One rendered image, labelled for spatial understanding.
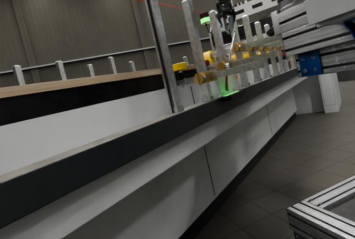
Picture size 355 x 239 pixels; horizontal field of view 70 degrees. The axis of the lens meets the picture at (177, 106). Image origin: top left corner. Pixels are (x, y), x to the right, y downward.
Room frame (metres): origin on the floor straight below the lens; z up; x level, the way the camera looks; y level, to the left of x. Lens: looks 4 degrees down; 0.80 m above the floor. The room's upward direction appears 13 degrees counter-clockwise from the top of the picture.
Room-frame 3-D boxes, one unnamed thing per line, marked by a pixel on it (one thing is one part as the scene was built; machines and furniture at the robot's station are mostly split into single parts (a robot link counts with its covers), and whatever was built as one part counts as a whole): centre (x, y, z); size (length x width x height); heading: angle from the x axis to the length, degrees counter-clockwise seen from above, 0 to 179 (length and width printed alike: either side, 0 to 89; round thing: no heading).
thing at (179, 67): (1.31, -0.05, 0.85); 0.08 x 0.08 x 0.11
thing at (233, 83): (1.35, -0.30, 0.75); 0.26 x 0.01 x 0.10; 144
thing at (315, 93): (4.04, -1.57, 0.95); 1.65 x 0.70 x 1.90; 54
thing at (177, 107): (0.98, 0.01, 0.93); 0.05 x 0.05 x 0.45; 54
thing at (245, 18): (1.79, -0.59, 0.93); 0.04 x 0.04 x 0.48; 54
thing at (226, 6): (1.30, -0.34, 1.15); 0.09 x 0.08 x 0.12; 164
